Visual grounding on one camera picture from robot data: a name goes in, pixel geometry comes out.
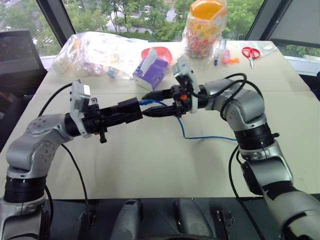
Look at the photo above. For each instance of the red plastic bowl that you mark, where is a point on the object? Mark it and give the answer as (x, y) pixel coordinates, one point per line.
(163, 53)

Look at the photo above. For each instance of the black bracket under table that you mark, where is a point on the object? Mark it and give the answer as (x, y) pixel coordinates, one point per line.
(87, 222)
(226, 222)

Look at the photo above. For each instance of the purple tissue box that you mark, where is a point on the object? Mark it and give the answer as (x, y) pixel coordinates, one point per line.
(151, 72)

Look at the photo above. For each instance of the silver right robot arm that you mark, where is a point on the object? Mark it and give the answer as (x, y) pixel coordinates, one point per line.
(260, 160)

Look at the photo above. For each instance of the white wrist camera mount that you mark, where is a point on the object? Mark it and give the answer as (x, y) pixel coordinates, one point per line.
(79, 100)
(183, 68)

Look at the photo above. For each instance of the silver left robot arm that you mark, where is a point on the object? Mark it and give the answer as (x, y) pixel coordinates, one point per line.
(37, 150)

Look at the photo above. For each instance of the small orange clips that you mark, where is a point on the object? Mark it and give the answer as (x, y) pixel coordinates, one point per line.
(234, 60)

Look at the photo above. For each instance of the black monitor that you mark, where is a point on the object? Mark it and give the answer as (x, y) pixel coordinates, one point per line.
(17, 55)

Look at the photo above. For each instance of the clear plastic bag with items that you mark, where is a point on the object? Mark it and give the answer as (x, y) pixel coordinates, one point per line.
(92, 52)

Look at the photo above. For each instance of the clear jar of colourful items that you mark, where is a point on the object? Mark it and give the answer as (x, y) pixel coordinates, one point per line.
(203, 37)

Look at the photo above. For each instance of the dark window frame pillar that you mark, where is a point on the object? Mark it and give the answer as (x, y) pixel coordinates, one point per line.
(56, 20)
(268, 17)

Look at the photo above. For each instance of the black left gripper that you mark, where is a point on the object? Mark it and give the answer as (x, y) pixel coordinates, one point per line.
(93, 120)

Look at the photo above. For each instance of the clear small bottle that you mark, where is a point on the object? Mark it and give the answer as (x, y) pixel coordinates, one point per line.
(220, 50)

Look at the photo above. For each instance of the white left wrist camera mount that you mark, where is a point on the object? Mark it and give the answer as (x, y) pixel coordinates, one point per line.
(79, 100)

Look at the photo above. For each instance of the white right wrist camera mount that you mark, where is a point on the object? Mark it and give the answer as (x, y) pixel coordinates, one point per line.
(183, 68)

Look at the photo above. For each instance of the small pink item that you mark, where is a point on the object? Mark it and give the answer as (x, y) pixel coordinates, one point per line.
(226, 57)

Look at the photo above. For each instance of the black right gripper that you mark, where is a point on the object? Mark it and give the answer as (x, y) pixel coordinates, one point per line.
(181, 101)

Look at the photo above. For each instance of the small blue white carton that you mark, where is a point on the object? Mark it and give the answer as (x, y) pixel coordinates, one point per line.
(112, 72)

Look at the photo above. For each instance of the grey rounded robot leg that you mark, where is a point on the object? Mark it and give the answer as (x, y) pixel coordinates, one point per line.
(191, 220)
(128, 220)

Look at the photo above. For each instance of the grey window roller blind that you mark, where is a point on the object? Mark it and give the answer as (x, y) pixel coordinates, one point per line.
(300, 22)

